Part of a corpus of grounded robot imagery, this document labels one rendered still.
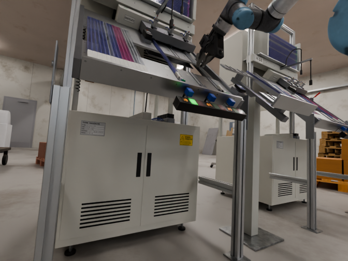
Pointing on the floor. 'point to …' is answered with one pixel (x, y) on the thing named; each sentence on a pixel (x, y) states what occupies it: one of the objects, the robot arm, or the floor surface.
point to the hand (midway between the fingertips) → (199, 66)
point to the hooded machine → (5, 128)
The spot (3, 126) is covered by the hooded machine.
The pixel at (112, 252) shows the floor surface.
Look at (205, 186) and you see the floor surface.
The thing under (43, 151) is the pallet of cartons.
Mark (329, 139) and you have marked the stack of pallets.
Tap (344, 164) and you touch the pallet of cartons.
